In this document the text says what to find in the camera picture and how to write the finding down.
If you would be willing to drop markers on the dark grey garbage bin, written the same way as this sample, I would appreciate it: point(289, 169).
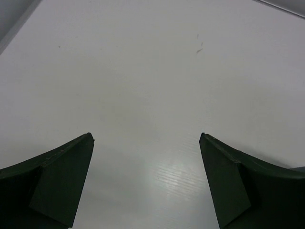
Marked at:
point(300, 169)

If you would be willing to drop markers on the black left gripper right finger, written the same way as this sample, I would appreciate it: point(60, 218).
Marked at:
point(249, 193)

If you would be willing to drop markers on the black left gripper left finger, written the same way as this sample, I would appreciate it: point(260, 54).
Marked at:
point(44, 192)

